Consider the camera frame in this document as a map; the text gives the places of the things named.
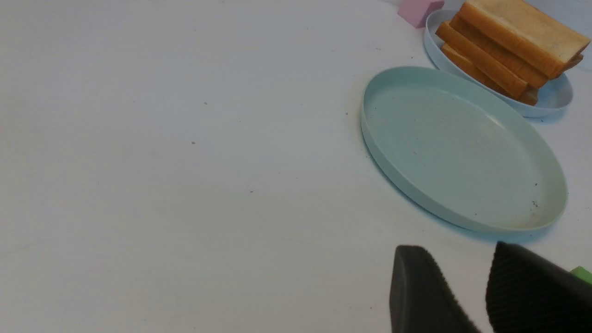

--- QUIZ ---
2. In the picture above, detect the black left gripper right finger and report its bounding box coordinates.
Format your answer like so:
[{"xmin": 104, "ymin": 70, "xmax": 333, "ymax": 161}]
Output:
[{"xmin": 486, "ymin": 241, "xmax": 592, "ymax": 333}]

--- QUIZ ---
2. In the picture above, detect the toast slice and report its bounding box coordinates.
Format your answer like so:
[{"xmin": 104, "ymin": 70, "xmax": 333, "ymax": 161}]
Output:
[
  {"xmin": 450, "ymin": 15, "xmax": 560, "ymax": 89},
  {"xmin": 440, "ymin": 43, "xmax": 538, "ymax": 105},
  {"xmin": 436, "ymin": 21, "xmax": 530, "ymax": 99},
  {"xmin": 457, "ymin": 0, "xmax": 591, "ymax": 79}
]

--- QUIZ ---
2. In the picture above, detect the light green round plate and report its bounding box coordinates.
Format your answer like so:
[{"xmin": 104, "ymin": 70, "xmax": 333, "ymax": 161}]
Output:
[{"xmin": 360, "ymin": 66, "xmax": 568, "ymax": 234}]

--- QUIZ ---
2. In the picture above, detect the light blue bread plate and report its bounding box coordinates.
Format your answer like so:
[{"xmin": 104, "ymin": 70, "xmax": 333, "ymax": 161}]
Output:
[{"xmin": 423, "ymin": 9, "xmax": 574, "ymax": 118}]

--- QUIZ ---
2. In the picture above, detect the pink cube block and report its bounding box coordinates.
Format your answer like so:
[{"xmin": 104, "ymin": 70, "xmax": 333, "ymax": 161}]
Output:
[{"xmin": 397, "ymin": 0, "xmax": 445, "ymax": 28}]

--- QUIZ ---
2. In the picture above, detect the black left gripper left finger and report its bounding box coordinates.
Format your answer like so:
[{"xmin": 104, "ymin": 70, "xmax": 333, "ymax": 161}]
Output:
[{"xmin": 389, "ymin": 245, "xmax": 480, "ymax": 333}]

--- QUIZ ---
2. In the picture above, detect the green cube block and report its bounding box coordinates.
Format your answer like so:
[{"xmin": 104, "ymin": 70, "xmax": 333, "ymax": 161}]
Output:
[{"xmin": 570, "ymin": 266, "xmax": 592, "ymax": 284}]

